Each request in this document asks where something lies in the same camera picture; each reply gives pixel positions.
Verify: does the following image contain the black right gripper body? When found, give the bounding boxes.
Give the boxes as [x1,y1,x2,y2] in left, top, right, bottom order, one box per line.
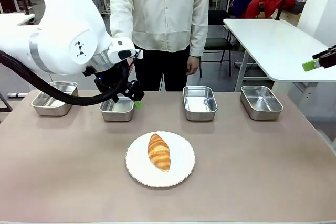
[318,50,336,69]

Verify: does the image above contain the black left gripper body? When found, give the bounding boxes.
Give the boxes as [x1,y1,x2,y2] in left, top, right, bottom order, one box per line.
[93,62,138,99]

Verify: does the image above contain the rectangular steel container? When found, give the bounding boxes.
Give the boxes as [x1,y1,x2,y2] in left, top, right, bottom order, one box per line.
[240,85,285,121]
[99,95,136,122]
[30,81,79,118]
[182,86,219,122]

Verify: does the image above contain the person's left hand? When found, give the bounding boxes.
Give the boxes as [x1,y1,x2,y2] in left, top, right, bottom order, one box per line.
[186,55,201,76]

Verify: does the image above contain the person's black trousers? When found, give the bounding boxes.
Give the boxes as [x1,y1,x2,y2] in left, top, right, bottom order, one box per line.
[133,42,191,92]

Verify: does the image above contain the large white side table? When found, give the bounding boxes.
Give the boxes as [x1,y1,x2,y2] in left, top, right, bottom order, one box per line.
[223,18,336,96]

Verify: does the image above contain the golden croissant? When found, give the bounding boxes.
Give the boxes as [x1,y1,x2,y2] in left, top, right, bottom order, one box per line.
[147,133,172,173]

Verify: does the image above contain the white scalloped plate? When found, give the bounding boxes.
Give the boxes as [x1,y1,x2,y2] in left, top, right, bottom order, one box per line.
[125,131,196,188]

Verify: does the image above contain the person's cream button shirt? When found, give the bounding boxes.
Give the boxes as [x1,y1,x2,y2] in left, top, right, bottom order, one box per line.
[109,0,212,58]

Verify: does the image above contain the black chair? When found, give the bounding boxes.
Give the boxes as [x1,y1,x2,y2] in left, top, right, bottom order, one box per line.
[199,9,235,78]

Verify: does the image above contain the small white side table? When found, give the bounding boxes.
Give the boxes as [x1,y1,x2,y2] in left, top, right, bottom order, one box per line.
[0,13,36,26]

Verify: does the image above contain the black sleeved left arm cable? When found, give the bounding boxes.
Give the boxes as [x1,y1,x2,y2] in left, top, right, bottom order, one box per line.
[0,50,138,107]

